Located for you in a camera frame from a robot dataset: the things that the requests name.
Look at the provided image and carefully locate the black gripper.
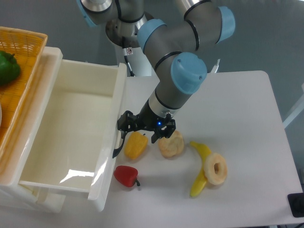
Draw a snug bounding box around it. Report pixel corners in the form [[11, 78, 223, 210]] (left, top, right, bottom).
[[117, 104, 176, 143]]

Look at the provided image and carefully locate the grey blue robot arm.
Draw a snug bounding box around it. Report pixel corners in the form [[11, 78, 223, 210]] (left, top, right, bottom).
[[77, 0, 236, 142]]

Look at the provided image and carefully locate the white drawer cabinet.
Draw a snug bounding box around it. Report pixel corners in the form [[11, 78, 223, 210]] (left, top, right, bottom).
[[0, 47, 65, 213]]

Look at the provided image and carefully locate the yellow bell pepper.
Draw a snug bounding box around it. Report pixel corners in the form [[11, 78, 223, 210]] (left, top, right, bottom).
[[124, 132, 148, 160]]

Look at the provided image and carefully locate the round knotted bread roll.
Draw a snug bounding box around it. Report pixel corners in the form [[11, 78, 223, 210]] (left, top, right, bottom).
[[158, 130, 184, 158]]

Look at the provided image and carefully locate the red bell pepper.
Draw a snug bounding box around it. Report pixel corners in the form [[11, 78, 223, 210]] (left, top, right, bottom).
[[114, 165, 141, 188]]

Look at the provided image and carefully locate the yellow banana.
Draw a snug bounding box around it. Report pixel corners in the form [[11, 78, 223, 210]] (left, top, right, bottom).
[[190, 141, 211, 198]]

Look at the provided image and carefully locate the orange woven basket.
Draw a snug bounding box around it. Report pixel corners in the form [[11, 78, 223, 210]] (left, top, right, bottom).
[[0, 27, 48, 157]]

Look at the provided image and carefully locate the white plate edge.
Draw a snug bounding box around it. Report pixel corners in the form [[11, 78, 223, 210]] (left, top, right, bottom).
[[0, 105, 2, 126]]

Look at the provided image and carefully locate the green bell pepper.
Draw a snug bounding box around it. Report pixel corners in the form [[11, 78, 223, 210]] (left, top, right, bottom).
[[0, 50, 21, 86]]

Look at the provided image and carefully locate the black device at edge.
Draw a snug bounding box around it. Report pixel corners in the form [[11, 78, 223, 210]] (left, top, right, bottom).
[[287, 193, 304, 218]]

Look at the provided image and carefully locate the beige bagel ring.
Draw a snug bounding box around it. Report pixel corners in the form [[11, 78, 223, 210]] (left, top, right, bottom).
[[204, 152, 228, 186]]

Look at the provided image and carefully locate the white frame bar right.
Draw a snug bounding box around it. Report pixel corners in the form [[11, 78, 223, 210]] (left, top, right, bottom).
[[283, 84, 304, 129]]

